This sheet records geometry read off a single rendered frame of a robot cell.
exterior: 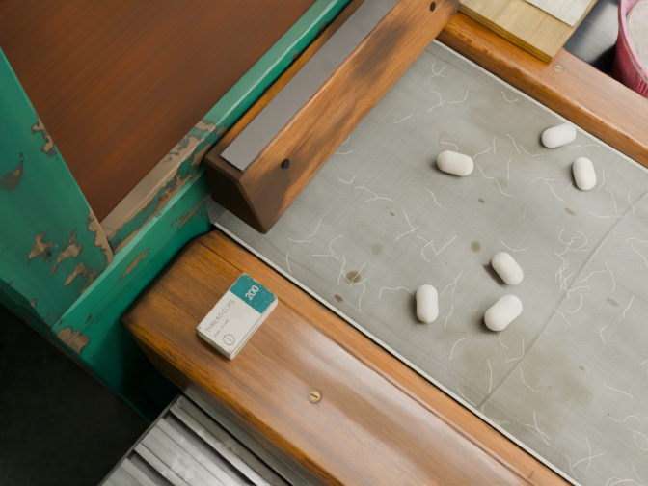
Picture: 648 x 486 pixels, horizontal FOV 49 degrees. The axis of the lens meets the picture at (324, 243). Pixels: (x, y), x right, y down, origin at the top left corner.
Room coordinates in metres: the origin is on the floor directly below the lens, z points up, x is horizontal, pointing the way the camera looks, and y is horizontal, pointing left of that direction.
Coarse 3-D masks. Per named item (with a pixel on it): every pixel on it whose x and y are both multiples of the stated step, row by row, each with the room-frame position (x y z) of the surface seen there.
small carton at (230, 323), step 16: (240, 288) 0.18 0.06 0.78; (256, 288) 0.18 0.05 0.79; (224, 304) 0.16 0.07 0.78; (240, 304) 0.17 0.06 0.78; (256, 304) 0.17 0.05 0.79; (272, 304) 0.17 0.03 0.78; (208, 320) 0.15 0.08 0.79; (224, 320) 0.15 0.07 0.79; (240, 320) 0.15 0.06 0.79; (256, 320) 0.16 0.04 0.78; (208, 336) 0.14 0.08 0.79; (224, 336) 0.14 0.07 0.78; (240, 336) 0.14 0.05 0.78; (224, 352) 0.13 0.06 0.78
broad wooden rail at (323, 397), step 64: (192, 256) 0.21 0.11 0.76; (128, 320) 0.15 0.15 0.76; (192, 320) 0.15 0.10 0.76; (320, 320) 0.17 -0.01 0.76; (192, 384) 0.11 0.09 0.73; (256, 384) 0.11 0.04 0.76; (320, 384) 0.12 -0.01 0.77; (384, 384) 0.12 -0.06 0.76; (320, 448) 0.07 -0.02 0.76; (384, 448) 0.08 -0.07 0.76; (448, 448) 0.08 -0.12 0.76; (512, 448) 0.09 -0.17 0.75
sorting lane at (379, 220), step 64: (448, 64) 0.46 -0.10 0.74; (384, 128) 0.38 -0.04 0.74; (448, 128) 0.39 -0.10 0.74; (512, 128) 0.40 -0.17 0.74; (576, 128) 0.41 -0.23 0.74; (320, 192) 0.30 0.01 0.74; (384, 192) 0.31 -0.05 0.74; (448, 192) 0.32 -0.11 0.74; (512, 192) 0.33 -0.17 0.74; (576, 192) 0.34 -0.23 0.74; (640, 192) 0.35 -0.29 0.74; (256, 256) 0.23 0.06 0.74; (320, 256) 0.23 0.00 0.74; (384, 256) 0.24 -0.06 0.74; (448, 256) 0.25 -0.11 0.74; (512, 256) 0.26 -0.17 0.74; (576, 256) 0.27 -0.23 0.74; (640, 256) 0.28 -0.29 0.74; (384, 320) 0.18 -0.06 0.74; (448, 320) 0.19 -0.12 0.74; (512, 320) 0.20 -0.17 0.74; (576, 320) 0.21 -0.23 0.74; (640, 320) 0.22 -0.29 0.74; (448, 384) 0.14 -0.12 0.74; (512, 384) 0.15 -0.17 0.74; (576, 384) 0.15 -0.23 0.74; (640, 384) 0.16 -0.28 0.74; (576, 448) 0.10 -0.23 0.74; (640, 448) 0.11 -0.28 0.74
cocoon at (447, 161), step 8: (448, 152) 0.35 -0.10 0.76; (440, 160) 0.34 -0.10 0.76; (448, 160) 0.34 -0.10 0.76; (456, 160) 0.34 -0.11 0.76; (464, 160) 0.34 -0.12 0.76; (440, 168) 0.34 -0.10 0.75; (448, 168) 0.34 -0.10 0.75; (456, 168) 0.34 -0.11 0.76; (464, 168) 0.34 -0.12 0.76; (472, 168) 0.34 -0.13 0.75
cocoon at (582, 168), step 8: (576, 160) 0.37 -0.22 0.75; (584, 160) 0.36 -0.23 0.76; (576, 168) 0.36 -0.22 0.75; (584, 168) 0.35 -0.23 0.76; (592, 168) 0.36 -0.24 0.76; (576, 176) 0.35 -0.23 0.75; (584, 176) 0.35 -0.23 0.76; (592, 176) 0.35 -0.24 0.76; (584, 184) 0.34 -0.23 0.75; (592, 184) 0.34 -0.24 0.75
